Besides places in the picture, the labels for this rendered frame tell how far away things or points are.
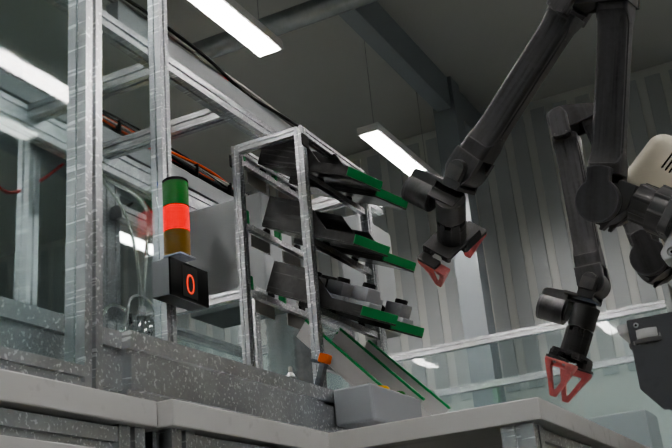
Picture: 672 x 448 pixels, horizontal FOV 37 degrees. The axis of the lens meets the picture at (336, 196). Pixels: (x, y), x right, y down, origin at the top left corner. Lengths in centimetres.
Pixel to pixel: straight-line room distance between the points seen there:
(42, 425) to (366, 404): 74
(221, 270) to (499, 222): 790
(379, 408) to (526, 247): 931
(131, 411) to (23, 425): 15
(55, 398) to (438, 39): 906
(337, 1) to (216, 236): 471
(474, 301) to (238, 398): 839
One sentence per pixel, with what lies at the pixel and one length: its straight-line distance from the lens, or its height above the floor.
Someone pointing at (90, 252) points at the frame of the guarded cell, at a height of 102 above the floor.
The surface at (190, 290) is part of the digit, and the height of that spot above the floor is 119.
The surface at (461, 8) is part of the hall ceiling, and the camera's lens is 955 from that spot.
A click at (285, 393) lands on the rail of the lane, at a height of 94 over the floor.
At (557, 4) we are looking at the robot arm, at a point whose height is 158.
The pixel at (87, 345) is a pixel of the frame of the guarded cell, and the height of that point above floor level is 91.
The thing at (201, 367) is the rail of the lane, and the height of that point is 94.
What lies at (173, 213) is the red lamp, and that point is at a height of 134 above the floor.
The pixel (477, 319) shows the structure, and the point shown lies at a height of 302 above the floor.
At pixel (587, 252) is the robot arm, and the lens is 223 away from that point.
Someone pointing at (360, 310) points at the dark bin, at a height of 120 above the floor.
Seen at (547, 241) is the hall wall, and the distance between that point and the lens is 1091.
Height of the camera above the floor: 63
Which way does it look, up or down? 22 degrees up
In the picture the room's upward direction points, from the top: 5 degrees counter-clockwise
